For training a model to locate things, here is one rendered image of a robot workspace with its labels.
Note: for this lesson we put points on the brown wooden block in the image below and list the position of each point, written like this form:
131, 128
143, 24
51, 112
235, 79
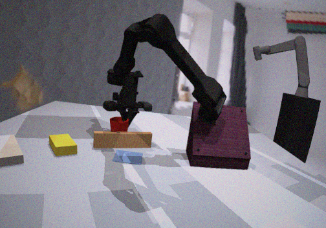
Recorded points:
122, 139

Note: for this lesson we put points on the red cup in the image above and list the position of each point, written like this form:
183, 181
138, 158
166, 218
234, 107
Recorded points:
117, 124

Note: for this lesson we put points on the yellow rectangular block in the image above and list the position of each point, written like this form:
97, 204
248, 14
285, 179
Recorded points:
62, 144

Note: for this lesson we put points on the beige flat rectangular slab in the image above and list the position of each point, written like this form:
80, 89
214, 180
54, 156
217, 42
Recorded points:
10, 152

